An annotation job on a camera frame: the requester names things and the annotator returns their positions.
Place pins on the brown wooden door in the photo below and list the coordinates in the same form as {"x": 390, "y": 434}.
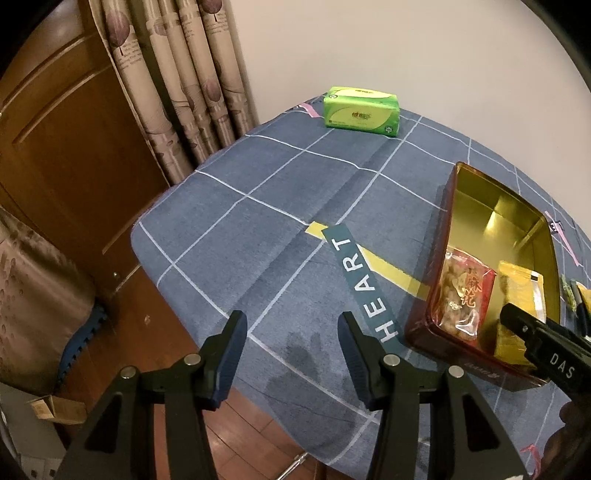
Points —
{"x": 69, "y": 161}

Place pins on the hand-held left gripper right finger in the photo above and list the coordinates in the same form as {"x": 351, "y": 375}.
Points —
{"x": 358, "y": 360}

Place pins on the white plastic box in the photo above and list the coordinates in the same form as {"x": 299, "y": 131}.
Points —
{"x": 23, "y": 438}

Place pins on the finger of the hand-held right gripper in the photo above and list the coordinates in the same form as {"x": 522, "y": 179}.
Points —
{"x": 521, "y": 323}

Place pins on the blue foam mat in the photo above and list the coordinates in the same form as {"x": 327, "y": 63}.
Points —
{"x": 81, "y": 341}

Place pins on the green candy wrapper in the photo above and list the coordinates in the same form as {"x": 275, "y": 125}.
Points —
{"x": 566, "y": 290}

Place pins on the large yellow white-striped packet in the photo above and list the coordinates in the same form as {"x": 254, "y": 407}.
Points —
{"x": 517, "y": 290}

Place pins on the green tissue pack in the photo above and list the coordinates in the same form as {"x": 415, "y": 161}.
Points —
{"x": 360, "y": 113}

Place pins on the clear fried twist snack packet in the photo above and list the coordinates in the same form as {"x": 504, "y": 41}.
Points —
{"x": 461, "y": 295}

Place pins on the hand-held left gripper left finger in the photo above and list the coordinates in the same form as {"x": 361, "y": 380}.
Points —
{"x": 226, "y": 364}

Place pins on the dark red tin box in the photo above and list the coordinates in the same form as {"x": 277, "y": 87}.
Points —
{"x": 498, "y": 207}

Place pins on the beige patterned curtain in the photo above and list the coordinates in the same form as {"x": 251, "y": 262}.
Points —
{"x": 184, "y": 92}

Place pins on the small cardboard box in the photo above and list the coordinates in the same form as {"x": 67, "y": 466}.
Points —
{"x": 55, "y": 408}

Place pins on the blue checked tablecloth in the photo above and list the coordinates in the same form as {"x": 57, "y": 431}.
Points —
{"x": 277, "y": 194}

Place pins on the brown patterned cloth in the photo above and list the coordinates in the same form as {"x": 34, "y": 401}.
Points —
{"x": 32, "y": 300}

